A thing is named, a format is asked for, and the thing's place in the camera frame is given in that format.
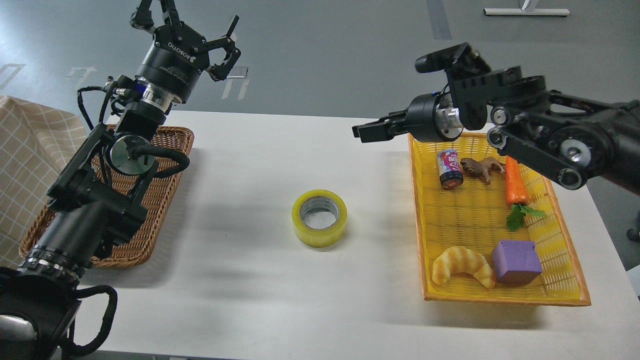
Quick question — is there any beige checkered cloth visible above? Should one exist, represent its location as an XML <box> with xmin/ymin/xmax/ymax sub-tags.
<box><xmin>0</xmin><ymin>95</ymin><xmax>87</xmax><ymax>267</ymax></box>

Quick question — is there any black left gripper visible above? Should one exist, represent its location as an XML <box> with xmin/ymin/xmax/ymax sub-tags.
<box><xmin>130</xmin><ymin>0</ymin><xmax>242</xmax><ymax>105</ymax></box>

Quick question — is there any orange toy carrot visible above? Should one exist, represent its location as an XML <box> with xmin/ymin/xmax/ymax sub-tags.
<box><xmin>504</xmin><ymin>156</ymin><xmax>546</xmax><ymax>231</ymax></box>

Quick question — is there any white stand base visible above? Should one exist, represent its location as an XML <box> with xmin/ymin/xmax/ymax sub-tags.
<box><xmin>483</xmin><ymin>0</ymin><xmax>571</xmax><ymax>18</ymax></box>

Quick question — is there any brown wicker basket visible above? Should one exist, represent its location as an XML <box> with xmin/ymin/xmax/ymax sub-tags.
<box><xmin>18</xmin><ymin>126</ymin><xmax>195</xmax><ymax>268</ymax></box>

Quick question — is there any brown toy frog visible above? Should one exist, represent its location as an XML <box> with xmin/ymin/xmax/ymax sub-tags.
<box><xmin>460</xmin><ymin>156</ymin><xmax>506</xmax><ymax>185</ymax></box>

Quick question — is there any small drink can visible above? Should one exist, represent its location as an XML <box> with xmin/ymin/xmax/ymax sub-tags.
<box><xmin>436</xmin><ymin>148</ymin><xmax>464</xmax><ymax>191</ymax></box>

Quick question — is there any toy croissant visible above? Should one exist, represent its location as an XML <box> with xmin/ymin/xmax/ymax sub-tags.
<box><xmin>430</xmin><ymin>245</ymin><xmax>497</xmax><ymax>289</ymax></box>

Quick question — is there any purple cube block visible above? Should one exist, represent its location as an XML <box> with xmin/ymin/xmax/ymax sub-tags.
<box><xmin>491</xmin><ymin>239</ymin><xmax>543</xmax><ymax>285</ymax></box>

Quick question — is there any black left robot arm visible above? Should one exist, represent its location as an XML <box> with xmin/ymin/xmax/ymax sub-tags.
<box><xmin>1</xmin><ymin>0</ymin><xmax>242</xmax><ymax>360</ymax></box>

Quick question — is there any yellow tape roll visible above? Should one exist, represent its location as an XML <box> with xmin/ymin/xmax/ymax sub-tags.
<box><xmin>291</xmin><ymin>189</ymin><xmax>348</xmax><ymax>248</ymax></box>

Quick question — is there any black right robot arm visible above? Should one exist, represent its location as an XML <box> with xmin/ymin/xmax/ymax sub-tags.
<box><xmin>352</xmin><ymin>42</ymin><xmax>640</xmax><ymax>194</ymax></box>

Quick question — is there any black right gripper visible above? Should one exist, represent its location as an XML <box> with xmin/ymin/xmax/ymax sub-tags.
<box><xmin>351</xmin><ymin>93</ymin><xmax>462</xmax><ymax>143</ymax></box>

